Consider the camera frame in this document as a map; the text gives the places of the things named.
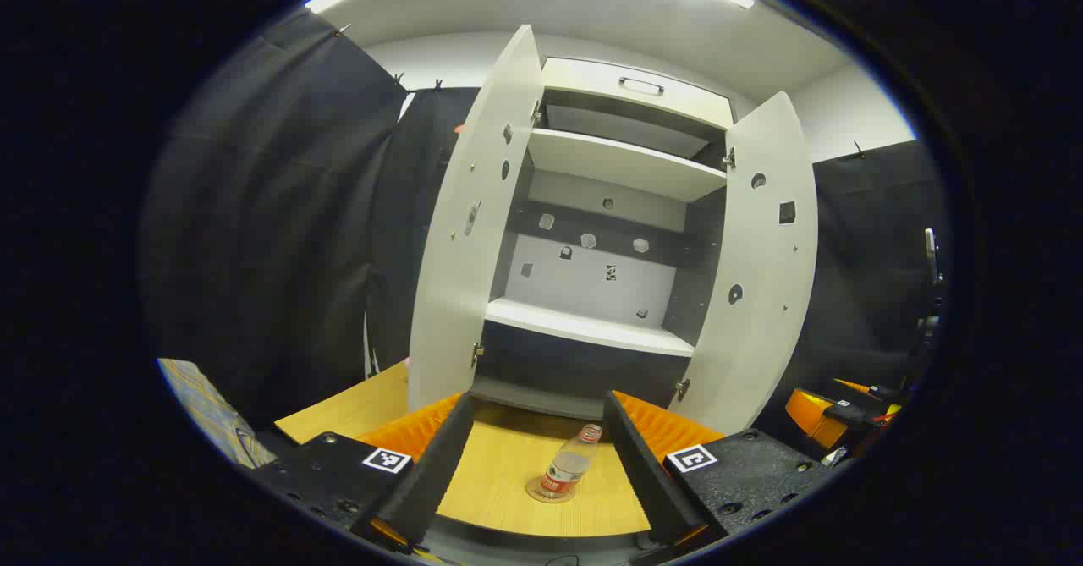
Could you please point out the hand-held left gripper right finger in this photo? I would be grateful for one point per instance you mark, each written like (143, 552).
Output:
(643, 473)

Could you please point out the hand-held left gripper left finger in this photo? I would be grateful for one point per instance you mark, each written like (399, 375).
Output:
(440, 464)

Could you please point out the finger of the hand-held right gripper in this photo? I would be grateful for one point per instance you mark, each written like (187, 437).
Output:
(812, 414)
(863, 393)

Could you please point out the clear red-label plastic bottle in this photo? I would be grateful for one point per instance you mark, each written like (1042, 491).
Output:
(567, 469)

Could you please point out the white cabinet shelf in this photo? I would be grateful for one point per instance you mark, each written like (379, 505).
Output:
(618, 164)
(584, 327)

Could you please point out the white open cabinet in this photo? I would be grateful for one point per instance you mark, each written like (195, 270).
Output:
(592, 282)

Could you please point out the white cabinet drawer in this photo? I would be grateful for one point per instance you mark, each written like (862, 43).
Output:
(584, 84)

